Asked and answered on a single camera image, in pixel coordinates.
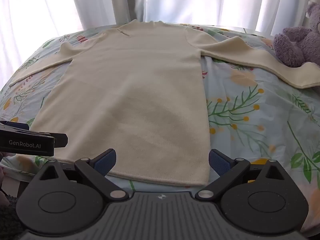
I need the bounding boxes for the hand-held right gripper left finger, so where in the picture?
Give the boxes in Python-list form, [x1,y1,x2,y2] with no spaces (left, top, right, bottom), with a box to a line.
[37,149,129,202]

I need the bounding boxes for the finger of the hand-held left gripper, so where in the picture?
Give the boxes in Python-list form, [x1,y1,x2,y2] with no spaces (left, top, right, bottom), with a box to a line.
[54,133,69,149]

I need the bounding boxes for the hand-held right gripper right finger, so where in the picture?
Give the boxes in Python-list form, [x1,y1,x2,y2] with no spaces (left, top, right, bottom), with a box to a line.
[196,149,287,202]

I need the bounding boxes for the cream knit sweater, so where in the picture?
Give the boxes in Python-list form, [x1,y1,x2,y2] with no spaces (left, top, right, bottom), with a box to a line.
[9,19,320,187]

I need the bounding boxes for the floral bedsheet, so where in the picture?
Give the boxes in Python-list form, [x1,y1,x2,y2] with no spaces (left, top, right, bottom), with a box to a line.
[0,21,320,235]

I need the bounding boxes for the dark cloth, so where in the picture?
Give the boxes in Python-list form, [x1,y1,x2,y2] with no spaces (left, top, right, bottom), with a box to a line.
[0,195,23,233]

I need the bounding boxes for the purple plush teddy bear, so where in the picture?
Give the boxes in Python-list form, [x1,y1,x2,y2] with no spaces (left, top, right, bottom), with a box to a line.
[272,2,320,68]

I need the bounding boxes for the white curtain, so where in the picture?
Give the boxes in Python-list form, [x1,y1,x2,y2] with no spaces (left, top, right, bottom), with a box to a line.
[0,0,320,90]

